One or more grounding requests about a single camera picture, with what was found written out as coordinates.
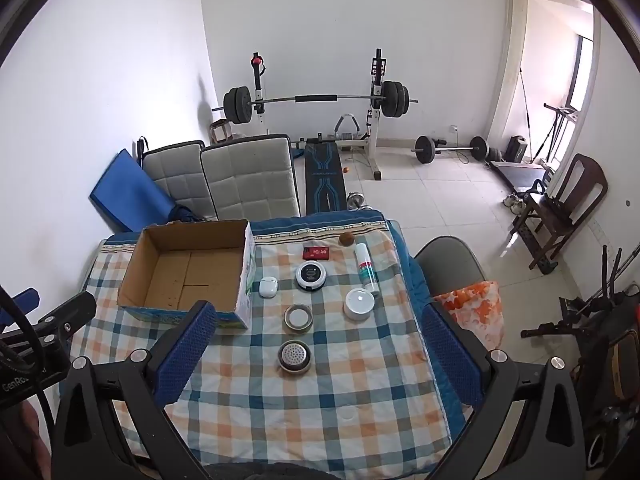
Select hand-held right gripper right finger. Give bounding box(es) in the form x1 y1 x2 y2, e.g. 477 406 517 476
421 302 586 480

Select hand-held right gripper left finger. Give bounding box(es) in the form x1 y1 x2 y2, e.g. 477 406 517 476
51 300 218 480

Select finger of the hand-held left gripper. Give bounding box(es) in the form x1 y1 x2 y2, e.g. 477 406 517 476
22 291 97 356
0 287 41 328

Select cardboard box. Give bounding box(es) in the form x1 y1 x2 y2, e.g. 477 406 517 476
116 219 257 330

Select white round container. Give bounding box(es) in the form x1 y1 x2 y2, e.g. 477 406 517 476
343 287 376 322

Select metal strainer cap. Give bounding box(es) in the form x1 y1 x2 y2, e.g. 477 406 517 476
278 340 313 376

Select metal ring jar lid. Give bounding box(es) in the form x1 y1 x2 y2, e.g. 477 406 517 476
283 303 315 333

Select white spray bottle green label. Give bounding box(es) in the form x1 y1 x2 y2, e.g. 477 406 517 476
354 242 381 295

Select round white black-topped device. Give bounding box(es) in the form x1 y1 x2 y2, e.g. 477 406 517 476
295 261 328 292

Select person's left hand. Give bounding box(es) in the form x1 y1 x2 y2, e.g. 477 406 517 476
17 402 53 480

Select grey plastic chair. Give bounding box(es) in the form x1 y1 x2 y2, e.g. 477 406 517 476
415 236 486 301

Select plaid blue-edged blanket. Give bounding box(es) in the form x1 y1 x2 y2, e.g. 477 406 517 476
60 210 471 480

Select dark blue cloth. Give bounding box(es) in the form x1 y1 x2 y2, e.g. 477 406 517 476
167 204 219 224

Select blue foam mat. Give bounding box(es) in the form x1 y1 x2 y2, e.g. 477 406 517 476
89 149 177 233

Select black tripod stands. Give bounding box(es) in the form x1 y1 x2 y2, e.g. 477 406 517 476
520 245 640 411

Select small white quilted cushion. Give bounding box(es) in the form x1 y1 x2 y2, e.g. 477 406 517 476
142 141 218 221

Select large white quilted cushion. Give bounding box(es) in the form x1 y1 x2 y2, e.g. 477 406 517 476
201 135 301 221

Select dark wooden chair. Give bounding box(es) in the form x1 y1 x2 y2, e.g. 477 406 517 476
510 154 610 273

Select black treadmill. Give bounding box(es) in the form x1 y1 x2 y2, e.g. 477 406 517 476
490 104 581 197

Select short barbell with black plates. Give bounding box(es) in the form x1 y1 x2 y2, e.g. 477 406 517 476
411 135 490 166

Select small black speaker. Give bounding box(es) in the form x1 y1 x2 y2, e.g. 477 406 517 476
506 135 530 162

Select black blue weight bench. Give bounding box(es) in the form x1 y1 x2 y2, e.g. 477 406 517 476
304 142 348 213

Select white squat rack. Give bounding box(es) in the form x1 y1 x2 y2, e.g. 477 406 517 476
250 49 388 181

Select grey triangular cable handle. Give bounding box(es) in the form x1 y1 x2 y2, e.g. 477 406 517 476
334 114 361 137

